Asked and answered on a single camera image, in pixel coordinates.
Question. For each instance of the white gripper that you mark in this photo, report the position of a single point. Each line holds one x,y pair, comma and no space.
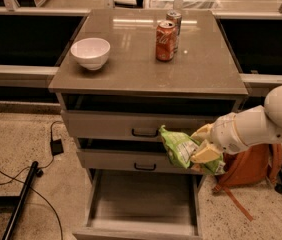
223,133

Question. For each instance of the green rice chip bag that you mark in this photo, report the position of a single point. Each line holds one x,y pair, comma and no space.
180,146

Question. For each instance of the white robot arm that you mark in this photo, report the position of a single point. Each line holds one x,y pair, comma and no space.
261,124

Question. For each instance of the grey bottom drawer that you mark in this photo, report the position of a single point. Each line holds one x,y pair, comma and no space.
127,205

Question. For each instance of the grey drawer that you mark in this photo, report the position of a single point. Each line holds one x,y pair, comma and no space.
138,118
124,155
127,205

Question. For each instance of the grey drawer cabinet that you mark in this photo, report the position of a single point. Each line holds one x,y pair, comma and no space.
202,67

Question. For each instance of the grey middle drawer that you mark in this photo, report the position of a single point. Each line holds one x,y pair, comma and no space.
124,155

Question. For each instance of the grey top drawer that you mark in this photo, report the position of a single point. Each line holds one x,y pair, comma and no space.
138,118

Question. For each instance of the orange backpack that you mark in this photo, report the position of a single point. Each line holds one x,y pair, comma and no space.
259,162

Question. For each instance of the orange soda can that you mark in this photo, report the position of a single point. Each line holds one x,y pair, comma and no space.
165,40

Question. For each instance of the silver soda can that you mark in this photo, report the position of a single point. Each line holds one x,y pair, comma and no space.
176,17

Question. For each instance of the white bowl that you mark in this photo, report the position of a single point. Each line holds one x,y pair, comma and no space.
91,53

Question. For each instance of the black power adapter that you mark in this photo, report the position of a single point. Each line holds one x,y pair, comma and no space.
56,147

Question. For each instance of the black pole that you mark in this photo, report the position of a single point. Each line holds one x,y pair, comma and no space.
21,201

